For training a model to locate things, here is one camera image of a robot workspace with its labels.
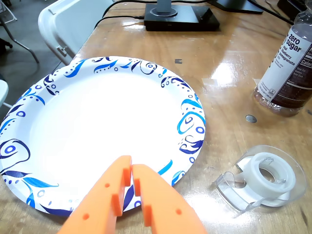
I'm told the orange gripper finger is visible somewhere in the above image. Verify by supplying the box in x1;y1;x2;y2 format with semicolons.
132;164;208;234
57;155;133;234

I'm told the vitaminwater zero sugar bottle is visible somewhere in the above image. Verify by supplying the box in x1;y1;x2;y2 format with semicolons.
253;0;312;117

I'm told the white paper plate blue pattern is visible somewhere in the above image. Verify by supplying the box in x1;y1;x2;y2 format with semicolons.
0;56;207;217

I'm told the clear tape dispenser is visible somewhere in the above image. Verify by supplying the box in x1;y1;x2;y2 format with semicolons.
214;145;307;212

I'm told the white folding chair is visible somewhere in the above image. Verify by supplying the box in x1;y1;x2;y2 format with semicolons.
38;0;115;66
0;79;9;108

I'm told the black square stand base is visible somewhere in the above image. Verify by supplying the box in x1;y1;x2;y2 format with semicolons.
143;0;221;32

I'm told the black monitor stand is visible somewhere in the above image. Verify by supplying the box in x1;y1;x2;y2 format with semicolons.
216;0;264;14

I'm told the grey metal chair frame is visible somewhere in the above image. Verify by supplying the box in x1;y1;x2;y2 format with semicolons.
0;0;40;64

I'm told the black cable plugged into stand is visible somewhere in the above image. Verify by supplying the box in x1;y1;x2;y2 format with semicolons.
94;15;147;29

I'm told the black cable behind stand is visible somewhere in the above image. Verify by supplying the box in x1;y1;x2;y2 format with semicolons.
101;1;147;18

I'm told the black desk cable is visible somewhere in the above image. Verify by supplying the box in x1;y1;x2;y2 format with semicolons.
247;0;294;25

